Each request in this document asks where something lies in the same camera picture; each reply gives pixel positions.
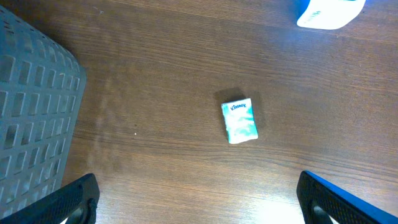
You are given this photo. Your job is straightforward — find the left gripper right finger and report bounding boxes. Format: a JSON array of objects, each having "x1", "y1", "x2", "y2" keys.
[{"x1": 296, "y1": 170, "x2": 397, "y2": 224}]

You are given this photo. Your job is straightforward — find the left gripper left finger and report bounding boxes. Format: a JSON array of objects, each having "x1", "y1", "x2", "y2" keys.
[{"x1": 1, "y1": 173, "x2": 100, "y2": 224}]

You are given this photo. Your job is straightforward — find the small green tissue packet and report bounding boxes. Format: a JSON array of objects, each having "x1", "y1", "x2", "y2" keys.
[{"x1": 221, "y1": 98, "x2": 258, "y2": 144}]

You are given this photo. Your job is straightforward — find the white barcode scanner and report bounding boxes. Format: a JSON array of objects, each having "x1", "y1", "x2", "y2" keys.
[{"x1": 297, "y1": 0, "x2": 366, "y2": 30}]

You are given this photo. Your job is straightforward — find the grey plastic mesh basket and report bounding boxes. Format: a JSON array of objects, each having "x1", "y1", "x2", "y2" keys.
[{"x1": 1, "y1": 8, "x2": 86, "y2": 217}]

